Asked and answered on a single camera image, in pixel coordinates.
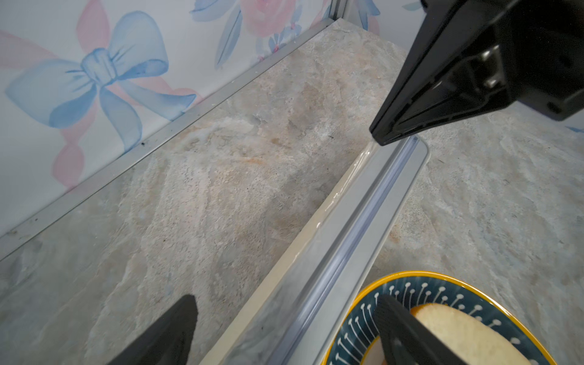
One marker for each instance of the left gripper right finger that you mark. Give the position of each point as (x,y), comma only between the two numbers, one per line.
(405,340)

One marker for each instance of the cream plastic wrap dispenser box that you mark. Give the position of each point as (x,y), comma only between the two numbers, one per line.
(294,314)

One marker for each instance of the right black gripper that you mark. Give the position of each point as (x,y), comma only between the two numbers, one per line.
(475,57)

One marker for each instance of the dark blue yellow-rimmed plate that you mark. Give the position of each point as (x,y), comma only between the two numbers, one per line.
(358,340)

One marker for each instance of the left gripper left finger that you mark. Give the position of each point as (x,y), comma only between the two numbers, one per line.
(168,340)

